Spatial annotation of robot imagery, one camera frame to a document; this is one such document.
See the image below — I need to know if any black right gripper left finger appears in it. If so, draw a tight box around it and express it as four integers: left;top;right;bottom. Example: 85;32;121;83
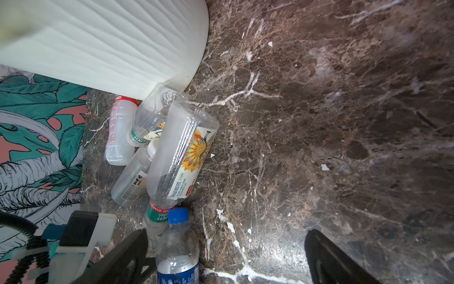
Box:
73;229;156;284

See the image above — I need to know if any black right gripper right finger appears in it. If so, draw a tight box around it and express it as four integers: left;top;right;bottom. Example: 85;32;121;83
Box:
305;230;380;284

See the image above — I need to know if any small clear bottle blue cap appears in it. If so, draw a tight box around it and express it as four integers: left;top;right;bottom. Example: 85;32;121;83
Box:
156;208;200;284

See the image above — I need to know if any clear bottle sunflower label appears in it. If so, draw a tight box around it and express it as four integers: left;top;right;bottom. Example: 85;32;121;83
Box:
141;100;221;237

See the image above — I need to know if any white ribbed trash bin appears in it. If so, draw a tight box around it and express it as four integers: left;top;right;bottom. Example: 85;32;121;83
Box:
1;1;209;99

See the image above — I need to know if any white opaque bottle red cap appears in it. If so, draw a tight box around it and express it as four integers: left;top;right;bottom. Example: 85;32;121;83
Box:
105;95;138;166

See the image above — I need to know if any clear bottle green band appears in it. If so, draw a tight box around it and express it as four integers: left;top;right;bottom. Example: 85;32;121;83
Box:
127;84;188;147

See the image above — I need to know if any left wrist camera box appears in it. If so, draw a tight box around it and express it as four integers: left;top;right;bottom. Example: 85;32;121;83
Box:
28;211;118;284

